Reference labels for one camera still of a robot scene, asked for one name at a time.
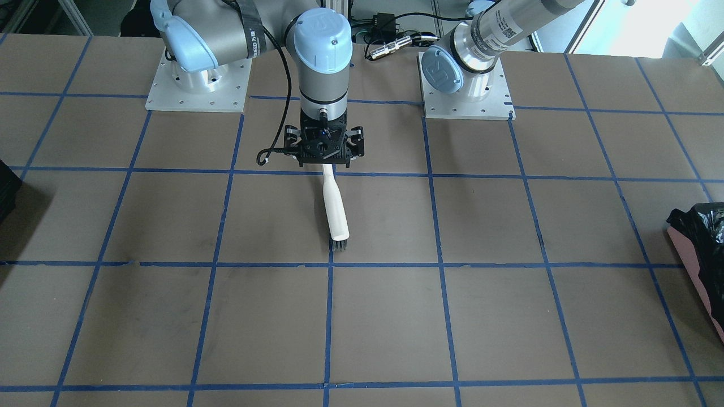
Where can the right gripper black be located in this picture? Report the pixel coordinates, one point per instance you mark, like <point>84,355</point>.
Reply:
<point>357,142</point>

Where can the white hand brush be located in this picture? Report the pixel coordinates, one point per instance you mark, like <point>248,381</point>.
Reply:
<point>336,215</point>

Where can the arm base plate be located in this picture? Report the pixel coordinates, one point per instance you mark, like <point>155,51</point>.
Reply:
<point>221,89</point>
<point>485,97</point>

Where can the silver cylindrical connector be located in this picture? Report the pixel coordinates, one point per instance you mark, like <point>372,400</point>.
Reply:
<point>390,48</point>

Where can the black bag lined bin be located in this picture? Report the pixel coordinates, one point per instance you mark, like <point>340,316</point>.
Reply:
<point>697,236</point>

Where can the black bin at edge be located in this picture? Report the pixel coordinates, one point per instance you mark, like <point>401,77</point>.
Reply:
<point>10,185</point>

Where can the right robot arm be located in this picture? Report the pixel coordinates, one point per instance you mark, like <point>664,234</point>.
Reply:
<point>207,44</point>

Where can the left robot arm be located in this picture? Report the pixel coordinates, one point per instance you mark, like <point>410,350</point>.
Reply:
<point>471,49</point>

